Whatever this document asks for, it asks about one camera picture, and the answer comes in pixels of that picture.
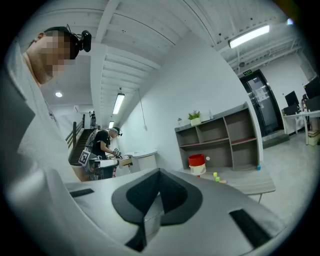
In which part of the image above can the flowering plant in cream pot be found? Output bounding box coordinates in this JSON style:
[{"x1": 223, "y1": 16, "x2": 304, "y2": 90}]
[{"x1": 187, "y1": 109, "x2": 202, "y2": 127}]

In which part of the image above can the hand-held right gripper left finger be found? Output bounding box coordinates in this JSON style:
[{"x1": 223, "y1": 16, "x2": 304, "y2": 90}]
[{"x1": 63, "y1": 166, "x2": 161, "y2": 253}]

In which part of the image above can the black monitor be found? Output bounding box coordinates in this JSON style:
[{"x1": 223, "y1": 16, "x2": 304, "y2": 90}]
[
  {"x1": 303, "y1": 76, "x2": 320, "y2": 100},
  {"x1": 284, "y1": 91, "x2": 300, "y2": 107}
]

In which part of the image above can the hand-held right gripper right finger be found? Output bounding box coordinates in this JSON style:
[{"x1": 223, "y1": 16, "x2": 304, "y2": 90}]
[{"x1": 146, "y1": 167, "x2": 287, "y2": 256}]

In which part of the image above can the person's grey t-shirt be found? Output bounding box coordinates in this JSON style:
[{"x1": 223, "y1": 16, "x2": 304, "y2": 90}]
[{"x1": 4, "y1": 39, "x2": 83, "y2": 183}]

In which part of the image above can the grey wooden shelf unit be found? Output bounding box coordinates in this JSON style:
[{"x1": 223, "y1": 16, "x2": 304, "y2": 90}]
[{"x1": 174, "y1": 101, "x2": 262, "y2": 172}]

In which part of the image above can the cream box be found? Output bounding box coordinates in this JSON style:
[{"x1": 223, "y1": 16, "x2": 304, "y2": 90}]
[{"x1": 307, "y1": 131, "x2": 320, "y2": 146}]

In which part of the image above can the black glass door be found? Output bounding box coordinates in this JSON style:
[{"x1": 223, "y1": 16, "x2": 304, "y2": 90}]
[{"x1": 239, "y1": 69, "x2": 285, "y2": 137}]

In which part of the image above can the white office desk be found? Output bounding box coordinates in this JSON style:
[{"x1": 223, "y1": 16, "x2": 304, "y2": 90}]
[{"x1": 281, "y1": 109, "x2": 320, "y2": 146}]

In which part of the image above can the hanging wall cable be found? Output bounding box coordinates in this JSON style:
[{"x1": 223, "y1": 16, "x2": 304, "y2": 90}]
[{"x1": 138, "y1": 89, "x2": 148, "y2": 131}]

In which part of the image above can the black head-mounted camera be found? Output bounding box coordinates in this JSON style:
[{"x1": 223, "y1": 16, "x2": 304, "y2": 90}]
[{"x1": 79, "y1": 29, "x2": 93, "y2": 53}]

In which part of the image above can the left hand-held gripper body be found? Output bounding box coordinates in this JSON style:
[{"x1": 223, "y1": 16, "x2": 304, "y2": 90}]
[{"x1": 78, "y1": 149, "x2": 120, "y2": 181}]

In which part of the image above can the staircase with wooden railing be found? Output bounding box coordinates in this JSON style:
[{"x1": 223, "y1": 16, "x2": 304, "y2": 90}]
[{"x1": 65, "y1": 113, "x2": 101, "y2": 167}]

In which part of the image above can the person's head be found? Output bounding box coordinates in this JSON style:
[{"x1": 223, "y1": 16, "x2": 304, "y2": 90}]
[{"x1": 23, "y1": 26, "x2": 81, "y2": 86}]

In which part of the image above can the small wooden drawer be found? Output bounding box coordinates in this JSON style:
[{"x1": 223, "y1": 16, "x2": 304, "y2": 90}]
[{"x1": 118, "y1": 154, "x2": 133, "y2": 168}]

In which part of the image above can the red and cream bucket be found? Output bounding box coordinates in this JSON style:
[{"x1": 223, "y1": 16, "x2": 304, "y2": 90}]
[{"x1": 187, "y1": 153, "x2": 207, "y2": 176}]

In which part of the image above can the person's left forearm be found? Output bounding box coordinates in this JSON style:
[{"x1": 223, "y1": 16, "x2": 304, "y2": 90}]
[{"x1": 71, "y1": 164, "x2": 90, "y2": 183}]

